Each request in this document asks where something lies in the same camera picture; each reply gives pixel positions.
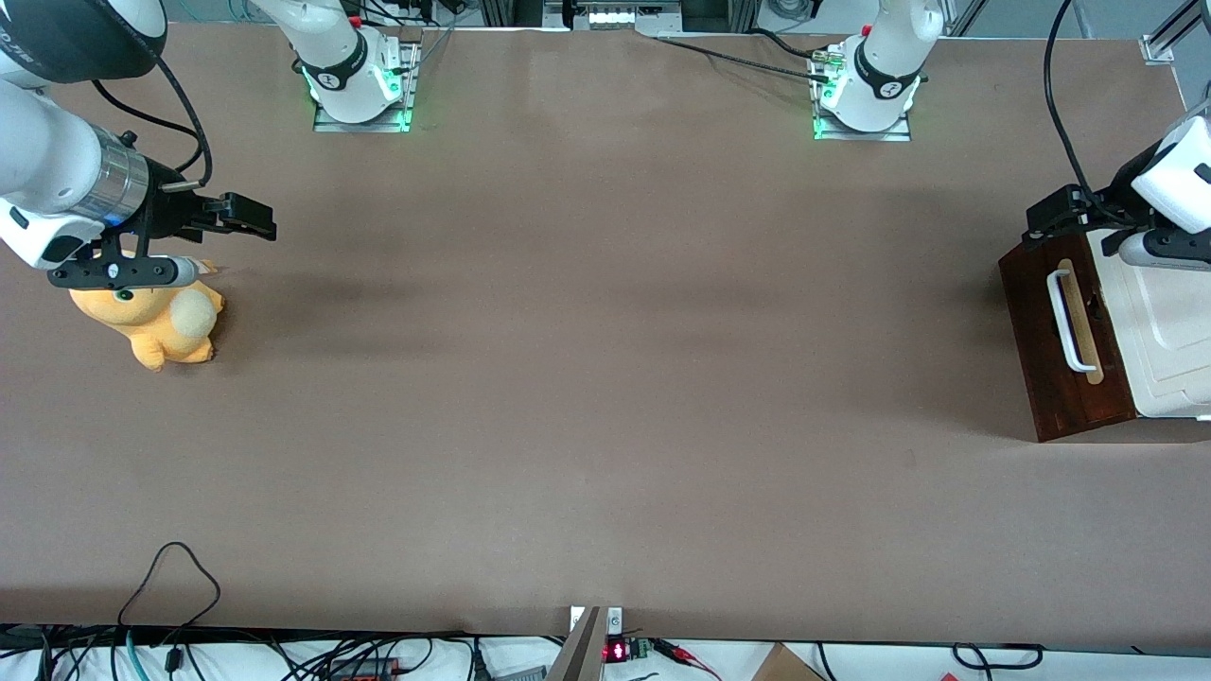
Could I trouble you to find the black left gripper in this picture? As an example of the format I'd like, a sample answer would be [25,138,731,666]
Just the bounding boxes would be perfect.
[1021,142,1167,253]

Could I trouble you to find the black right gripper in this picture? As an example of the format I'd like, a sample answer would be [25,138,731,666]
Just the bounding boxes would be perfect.
[132,159,277,258]

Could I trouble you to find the white drawer handle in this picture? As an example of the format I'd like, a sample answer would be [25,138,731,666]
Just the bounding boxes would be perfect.
[1046,269,1095,374]

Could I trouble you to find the dark wood drawer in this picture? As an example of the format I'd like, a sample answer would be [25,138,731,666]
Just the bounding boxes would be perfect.
[999,232,1137,444]

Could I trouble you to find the cream drawer cabinet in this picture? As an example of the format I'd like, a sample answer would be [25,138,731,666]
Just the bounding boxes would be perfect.
[1086,227,1211,420]

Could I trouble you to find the orange plush toy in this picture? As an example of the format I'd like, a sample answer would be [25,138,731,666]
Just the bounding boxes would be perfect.
[68,260,226,372]

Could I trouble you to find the white light fixture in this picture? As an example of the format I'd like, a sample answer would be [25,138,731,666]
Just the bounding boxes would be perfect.
[585,6,684,31]

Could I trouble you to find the brown cardboard piece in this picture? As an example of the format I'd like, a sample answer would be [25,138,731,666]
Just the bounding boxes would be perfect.
[751,642,826,681]

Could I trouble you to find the grey slanted bar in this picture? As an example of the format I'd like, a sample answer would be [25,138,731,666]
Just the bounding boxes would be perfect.
[543,606,608,681]

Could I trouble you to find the red clip leads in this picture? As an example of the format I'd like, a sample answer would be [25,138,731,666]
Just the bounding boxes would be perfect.
[651,637,722,680]

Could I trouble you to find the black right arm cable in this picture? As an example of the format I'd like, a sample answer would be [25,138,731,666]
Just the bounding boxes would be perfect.
[92,55,215,190]

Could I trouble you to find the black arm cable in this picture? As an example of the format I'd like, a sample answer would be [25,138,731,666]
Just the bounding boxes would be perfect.
[1043,0,1110,205]
[92,55,215,190]

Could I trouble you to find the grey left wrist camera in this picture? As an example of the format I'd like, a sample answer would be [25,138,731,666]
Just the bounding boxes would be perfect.
[1119,230,1211,268]

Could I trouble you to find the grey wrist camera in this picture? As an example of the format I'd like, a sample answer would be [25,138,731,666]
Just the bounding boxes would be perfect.
[47,253,202,290]
[1119,230,1211,268]

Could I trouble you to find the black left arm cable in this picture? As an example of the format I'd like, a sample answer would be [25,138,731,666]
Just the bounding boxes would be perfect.
[1043,0,1110,205]

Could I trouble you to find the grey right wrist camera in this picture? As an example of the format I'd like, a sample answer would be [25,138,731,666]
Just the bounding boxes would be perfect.
[47,253,202,290]

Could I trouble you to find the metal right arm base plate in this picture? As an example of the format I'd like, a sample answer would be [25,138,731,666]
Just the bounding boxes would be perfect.
[312,40,417,134]

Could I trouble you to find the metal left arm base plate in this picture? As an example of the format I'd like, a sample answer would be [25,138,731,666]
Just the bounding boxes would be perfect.
[812,45,913,144]

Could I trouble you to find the aluminium corner bracket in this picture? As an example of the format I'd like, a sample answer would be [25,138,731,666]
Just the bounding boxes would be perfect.
[1139,0,1211,66]

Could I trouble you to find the short black table cable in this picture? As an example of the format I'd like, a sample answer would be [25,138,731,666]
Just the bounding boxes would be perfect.
[746,27,826,61]

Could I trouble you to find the long black table cable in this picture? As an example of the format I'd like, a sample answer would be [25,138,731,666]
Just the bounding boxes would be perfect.
[636,32,838,86]

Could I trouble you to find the thin black looped cable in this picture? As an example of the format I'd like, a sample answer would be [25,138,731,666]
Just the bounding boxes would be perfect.
[117,541,222,633]

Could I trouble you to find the black cable loop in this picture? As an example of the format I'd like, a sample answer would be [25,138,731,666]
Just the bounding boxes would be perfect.
[950,642,1045,672]

